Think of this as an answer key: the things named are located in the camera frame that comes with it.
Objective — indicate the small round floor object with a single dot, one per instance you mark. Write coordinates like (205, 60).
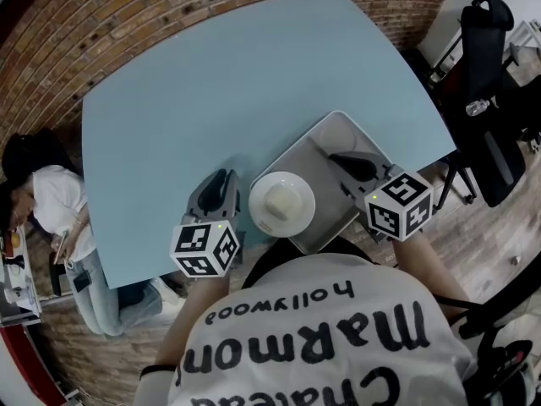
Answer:
(515, 261)

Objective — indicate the pale yellow food piece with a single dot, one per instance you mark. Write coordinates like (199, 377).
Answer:
(282, 201)

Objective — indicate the light blue table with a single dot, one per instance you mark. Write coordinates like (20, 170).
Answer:
(211, 100)

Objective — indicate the person's black trousers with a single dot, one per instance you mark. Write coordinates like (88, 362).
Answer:
(270, 260)

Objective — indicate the white background desk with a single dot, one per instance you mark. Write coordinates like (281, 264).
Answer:
(526, 40)

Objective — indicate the black headrest office chair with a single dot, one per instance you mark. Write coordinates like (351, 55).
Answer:
(484, 49)

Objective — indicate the white side desk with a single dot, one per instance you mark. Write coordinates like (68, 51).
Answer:
(17, 294)

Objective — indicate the white grey tray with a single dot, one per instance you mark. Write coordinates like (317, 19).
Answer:
(329, 218)

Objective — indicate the person's white printed shirt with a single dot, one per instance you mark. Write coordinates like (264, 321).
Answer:
(321, 345)

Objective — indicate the person's left forearm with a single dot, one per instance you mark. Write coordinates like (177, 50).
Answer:
(198, 307)

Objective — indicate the white round plate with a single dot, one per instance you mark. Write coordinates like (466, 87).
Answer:
(258, 210)

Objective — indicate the clear plastic bottle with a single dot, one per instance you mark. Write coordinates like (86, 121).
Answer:
(477, 107)

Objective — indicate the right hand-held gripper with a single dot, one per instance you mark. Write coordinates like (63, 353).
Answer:
(399, 210)

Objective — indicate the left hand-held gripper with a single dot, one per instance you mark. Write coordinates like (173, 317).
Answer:
(198, 243)

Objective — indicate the person's right forearm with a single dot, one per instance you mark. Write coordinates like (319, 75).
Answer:
(422, 269)

